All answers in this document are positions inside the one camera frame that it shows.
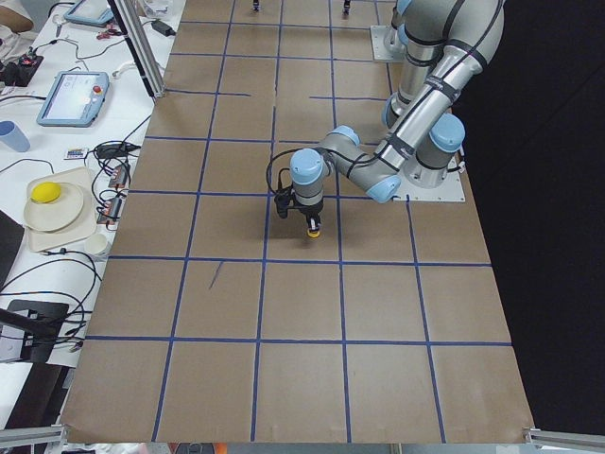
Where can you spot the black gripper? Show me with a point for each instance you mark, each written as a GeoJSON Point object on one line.
{"type": "Point", "coordinates": [310, 211]}

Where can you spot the yellow push button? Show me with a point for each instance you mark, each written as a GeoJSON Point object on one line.
{"type": "Point", "coordinates": [313, 232]}

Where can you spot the white paper cup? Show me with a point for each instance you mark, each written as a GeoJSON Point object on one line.
{"type": "Point", "coordinates": [97, 246]}

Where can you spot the black power adapter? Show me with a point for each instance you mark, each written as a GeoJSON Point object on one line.
{"type": "Point", "coordinates": [163, 28]}

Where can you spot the beige plate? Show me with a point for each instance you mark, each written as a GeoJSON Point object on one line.
{"type": "Point", "coordinates": [58, 214]}

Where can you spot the near teach pendant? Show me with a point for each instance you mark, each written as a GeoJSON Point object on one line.
{"type": "Point", "coordinates": [74, 100]}

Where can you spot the teach pendant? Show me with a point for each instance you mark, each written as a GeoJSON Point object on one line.
{"type": "Point", "coordinates": [89, 13]}
{"type": "Point", "coordinates": [74, 100]}

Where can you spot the yellow lemon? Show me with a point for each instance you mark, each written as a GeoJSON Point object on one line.
{"type": "Point", "coordinates": [45, 192]}

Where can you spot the beige serving tray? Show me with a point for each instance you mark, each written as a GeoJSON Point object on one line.
{"type": "Point", "coordinates": [82, 227]}

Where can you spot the far teach pendant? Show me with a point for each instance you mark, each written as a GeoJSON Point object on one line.
{"type": "Point", "coordinates": [89, 13]}

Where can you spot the light blue plastic cup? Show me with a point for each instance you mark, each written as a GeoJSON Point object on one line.
{"type": "Point", "coordinates": [13, 137]}

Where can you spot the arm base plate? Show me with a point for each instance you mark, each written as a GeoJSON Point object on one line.
{"type": "Point", "coordinates": [439, 186]}
{"type": "Point", "coordinates": [385, 45]}

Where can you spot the aluminium frame post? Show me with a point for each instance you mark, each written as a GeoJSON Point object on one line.
{"type": "Point", "coordinates": [126, 17]}

